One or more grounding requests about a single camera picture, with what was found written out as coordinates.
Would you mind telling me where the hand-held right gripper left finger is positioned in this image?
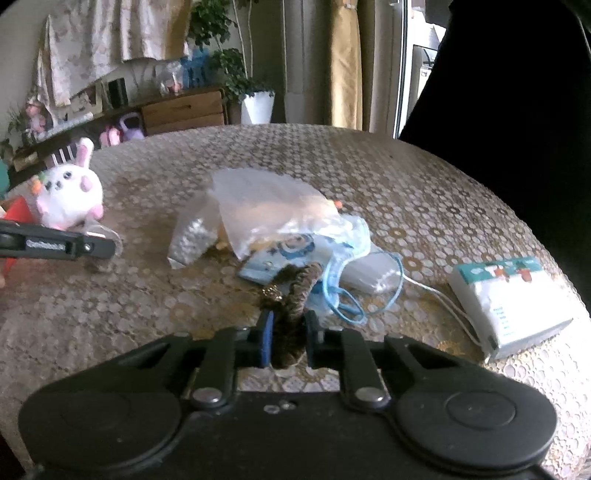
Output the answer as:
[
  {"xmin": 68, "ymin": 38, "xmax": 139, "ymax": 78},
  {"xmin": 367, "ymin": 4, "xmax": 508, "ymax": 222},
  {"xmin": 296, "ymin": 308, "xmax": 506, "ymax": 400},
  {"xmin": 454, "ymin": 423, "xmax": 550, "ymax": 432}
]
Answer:
[{"xmin": 117, "ymin": 309, "xmax": 275, "ymax": 412}]

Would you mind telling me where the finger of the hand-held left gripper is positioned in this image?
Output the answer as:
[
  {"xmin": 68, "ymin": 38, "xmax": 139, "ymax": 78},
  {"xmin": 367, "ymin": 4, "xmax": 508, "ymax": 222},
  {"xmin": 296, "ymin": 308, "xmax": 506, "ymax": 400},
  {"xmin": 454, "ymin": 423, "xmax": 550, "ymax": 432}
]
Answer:
[{"xmin": 69, "ymin": 230, "xmax": 117, "ymax": 273}]

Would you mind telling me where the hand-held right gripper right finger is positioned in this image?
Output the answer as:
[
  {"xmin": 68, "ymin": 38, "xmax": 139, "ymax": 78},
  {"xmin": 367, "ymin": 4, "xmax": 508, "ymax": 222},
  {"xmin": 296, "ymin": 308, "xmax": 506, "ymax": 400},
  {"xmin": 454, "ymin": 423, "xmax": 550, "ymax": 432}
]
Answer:
[{"xmin": 302, "ymin": 309, "xmax": 462, "ymax": 414}]

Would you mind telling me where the red storage box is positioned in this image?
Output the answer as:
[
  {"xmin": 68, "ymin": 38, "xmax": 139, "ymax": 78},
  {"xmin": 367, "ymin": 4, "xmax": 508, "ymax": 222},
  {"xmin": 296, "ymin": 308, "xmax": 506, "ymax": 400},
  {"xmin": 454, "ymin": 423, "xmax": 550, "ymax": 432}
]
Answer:
[{"xmin": 0, "ymin": 196, "xmax": 37, "ymax": 278}]

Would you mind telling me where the brown braided scrunchie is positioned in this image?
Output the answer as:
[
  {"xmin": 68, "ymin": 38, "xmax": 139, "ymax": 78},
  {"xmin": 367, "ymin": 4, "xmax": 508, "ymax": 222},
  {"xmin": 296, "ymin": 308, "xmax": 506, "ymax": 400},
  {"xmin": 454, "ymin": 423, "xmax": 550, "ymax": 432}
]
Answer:
[{"xmin": 256, "ymin": 263, "xmax": 324, "ymax": 370}]

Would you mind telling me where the white bunny plush toy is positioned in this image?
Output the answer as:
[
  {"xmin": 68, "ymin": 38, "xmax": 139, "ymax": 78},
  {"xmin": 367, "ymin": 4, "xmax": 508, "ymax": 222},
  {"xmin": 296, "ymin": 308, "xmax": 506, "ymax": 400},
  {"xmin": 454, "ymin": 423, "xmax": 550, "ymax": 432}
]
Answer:
[{"xmin": 34, "ymin": 137, "xmax": 105, "ymax": 230}]

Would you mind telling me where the printed face mask packet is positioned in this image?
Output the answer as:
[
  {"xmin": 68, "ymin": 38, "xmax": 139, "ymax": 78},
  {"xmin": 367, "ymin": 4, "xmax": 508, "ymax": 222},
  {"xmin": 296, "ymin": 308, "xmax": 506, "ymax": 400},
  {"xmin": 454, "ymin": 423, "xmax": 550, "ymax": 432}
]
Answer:
[{"xmin": 237, "ymin": 233, "xmax": 334, "ymax": 285}]

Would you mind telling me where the white slotted rack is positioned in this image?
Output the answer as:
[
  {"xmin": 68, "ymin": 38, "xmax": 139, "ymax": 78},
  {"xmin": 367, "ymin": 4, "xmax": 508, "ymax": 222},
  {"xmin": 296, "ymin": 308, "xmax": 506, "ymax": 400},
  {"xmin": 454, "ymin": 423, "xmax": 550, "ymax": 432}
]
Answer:
[{"xmin": 50, "ymin": 145, "xmax": 77, "ymax": 168}]

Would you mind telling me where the blue face mask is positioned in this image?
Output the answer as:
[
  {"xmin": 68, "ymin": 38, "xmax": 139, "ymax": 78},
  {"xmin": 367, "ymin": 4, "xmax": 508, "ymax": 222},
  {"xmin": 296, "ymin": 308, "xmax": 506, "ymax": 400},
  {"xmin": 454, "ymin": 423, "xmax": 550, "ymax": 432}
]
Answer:
[{"xmin": 307, "ymin": 214, "xmax": 405, "ymax": 326}]

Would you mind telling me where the purple toy kettle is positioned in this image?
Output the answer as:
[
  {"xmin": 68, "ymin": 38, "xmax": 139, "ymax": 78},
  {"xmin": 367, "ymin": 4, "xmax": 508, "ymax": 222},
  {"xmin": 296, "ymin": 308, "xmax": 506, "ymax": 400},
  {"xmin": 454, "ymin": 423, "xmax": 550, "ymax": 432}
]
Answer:
[{"xmin": 119, "ymin": 112, "xmax": 147, "ymax": 142}]

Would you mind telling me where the doll figure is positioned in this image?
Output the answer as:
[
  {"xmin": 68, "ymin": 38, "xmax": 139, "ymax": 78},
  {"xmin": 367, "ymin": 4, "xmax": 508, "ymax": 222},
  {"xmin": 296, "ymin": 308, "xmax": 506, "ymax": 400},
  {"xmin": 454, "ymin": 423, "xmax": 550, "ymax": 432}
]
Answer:
[{"xmin": 25, "ymin": 98, "xmax": 54, "ymax": 134}]

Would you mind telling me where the clear plastic bag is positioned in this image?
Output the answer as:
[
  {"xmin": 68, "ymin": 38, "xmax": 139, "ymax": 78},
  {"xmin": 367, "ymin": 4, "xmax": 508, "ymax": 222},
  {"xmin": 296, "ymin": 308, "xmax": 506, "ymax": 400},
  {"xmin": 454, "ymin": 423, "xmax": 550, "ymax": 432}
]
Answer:
[{"xmin": 167, "ymin": 168, "xmax": 345, "ymax": 270}]

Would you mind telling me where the black speaker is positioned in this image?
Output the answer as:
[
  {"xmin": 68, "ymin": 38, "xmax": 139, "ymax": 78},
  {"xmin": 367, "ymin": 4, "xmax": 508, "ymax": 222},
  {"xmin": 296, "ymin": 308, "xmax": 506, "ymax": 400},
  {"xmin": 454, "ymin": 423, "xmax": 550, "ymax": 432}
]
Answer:
[{"xmin": 108, "ymin": 78, "xmax": 129, "ymax": 110}]

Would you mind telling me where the wooden drawer cabinet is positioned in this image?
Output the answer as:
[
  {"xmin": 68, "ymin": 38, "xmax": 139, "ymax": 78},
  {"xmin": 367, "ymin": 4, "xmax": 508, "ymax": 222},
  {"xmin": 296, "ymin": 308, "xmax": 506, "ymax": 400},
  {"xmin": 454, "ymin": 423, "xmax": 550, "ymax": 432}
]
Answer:
[{"xmin": 140, "ymin": 90, "xmax": 228, "ymax": 137}]

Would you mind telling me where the white tissue pack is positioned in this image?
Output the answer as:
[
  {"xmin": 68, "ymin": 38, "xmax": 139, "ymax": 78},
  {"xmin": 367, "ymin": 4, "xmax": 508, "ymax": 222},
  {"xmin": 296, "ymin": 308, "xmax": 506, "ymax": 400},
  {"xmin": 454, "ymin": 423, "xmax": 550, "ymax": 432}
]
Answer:
[{"xmin": 449, "ymin": 256, "xmax": 575, "ymax": 362}]

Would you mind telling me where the blue gift bag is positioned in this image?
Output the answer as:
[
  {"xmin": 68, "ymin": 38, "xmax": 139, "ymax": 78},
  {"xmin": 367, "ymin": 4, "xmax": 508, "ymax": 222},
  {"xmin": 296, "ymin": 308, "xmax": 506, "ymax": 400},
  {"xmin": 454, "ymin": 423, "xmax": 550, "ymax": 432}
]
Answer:
[{"xmin": 184, "ymin": 46, "xmax": 209, "ymax": 89}]

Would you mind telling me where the floral hanging cloth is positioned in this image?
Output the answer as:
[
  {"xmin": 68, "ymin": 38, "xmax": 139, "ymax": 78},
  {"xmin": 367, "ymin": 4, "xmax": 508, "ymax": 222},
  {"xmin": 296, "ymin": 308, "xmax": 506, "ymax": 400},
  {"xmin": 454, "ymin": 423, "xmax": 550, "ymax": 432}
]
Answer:
[{"xmin": 36, "ymin": 0, "xmax": 193, "ymax": 108}]

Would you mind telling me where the white planter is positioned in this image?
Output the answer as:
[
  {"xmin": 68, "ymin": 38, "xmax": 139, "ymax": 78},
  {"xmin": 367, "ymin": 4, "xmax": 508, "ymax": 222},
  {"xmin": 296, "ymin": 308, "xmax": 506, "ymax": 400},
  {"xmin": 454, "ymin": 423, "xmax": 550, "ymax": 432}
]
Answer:
[{"xmin": 240, "ymin": 91, "xmax": 277, "ymax": 126}]

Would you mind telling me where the green potted plant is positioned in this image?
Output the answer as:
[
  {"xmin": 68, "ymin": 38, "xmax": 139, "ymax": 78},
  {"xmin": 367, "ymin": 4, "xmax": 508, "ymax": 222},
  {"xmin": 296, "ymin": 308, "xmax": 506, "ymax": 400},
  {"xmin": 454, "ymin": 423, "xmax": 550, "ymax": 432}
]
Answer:
[{"xmin": 188, "ymin": 0, "xmax": 278, "ymax": 104}]

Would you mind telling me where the gold curtain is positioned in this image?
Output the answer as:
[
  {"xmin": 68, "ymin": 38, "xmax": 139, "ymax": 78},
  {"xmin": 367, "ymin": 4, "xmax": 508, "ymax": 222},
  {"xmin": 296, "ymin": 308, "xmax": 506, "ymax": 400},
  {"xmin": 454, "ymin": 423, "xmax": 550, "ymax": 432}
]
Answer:
[{"xmin": 329, "ymin": 0, "xmax": 364, "ymax": 131}]

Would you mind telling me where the grey curtain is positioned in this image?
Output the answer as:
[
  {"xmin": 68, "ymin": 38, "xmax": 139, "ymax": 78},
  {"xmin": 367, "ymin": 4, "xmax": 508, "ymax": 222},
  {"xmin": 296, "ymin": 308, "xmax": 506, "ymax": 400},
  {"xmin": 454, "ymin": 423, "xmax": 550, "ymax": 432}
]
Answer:
[{"xmin": 281, "ymin": 0, "xmax": 333, "ymax": 124}]

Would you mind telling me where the dark cloth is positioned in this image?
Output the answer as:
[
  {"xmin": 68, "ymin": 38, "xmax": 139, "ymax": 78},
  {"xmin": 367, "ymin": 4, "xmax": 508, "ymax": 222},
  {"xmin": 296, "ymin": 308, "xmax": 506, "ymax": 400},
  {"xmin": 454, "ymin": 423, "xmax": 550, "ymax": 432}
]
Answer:
[{"xmin": 399, "ymin": 0, "xmax": 591, "ymax": 298}]

